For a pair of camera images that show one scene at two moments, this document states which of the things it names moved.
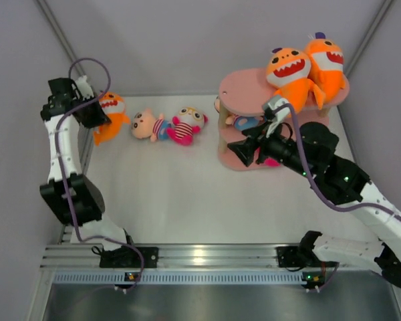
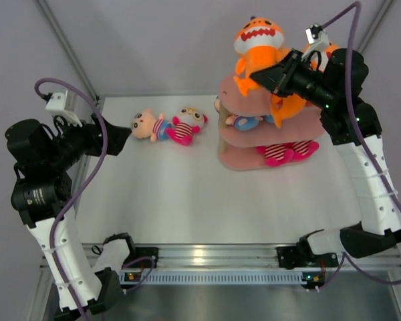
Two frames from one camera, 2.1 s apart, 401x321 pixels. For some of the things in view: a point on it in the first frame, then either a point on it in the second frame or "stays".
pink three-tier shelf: (242, 97) stays
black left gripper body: (91, 115) → (77, 141)
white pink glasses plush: (188, 122) stays
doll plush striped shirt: (146, 125) stays
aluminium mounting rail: (232, 256) stays
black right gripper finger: (256, 132) → (291, 57)
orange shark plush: (114, 105) → (260, 40)
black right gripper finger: (244, 149) → (272, 78)
